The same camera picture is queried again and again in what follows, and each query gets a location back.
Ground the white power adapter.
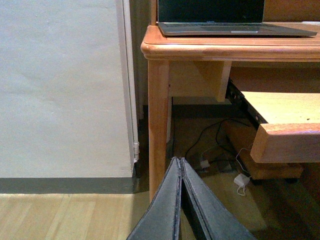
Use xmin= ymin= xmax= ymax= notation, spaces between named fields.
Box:
xmin=233 ymin=173 xmax=250 ymax=188

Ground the black power cable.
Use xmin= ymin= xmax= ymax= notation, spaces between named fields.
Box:
xmin=172 ymin=118 xmax=251 ymax=173

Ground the white charger cable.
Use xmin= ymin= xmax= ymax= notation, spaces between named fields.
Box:
xmin=235 ymin=147 xmax=253 ymax=196

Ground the wooden desk drawer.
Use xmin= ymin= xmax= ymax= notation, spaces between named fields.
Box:
xmin=226 ymin=79 xmax=320 ymax=164

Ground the wooden footrest box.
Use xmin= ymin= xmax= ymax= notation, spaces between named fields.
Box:
xmin=222 ymin=121 xmax=305 ymax=181

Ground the wooden desk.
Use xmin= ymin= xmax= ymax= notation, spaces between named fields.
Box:
xmin=141 ymin=25 xmax=320 ymax=198

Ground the white wall cable conduit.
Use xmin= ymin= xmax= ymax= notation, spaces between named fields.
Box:
xmin=121 ymin=0 xmax=140 ymax=163

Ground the grey power strip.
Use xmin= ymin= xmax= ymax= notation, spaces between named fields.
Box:
xmin=197 ymin=157 xmax=235 ymax=173

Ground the grey open laptop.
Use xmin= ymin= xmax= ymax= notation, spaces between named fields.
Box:
xmin=157 ymin=0 xmax=316 ymax=37

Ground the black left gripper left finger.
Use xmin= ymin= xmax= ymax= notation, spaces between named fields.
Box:
xmin=127 ymin=157 xmax=182 ymax=240

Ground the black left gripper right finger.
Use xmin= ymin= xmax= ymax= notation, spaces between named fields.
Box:
xmin=180 ymin=158 xmax=255 ymax=240

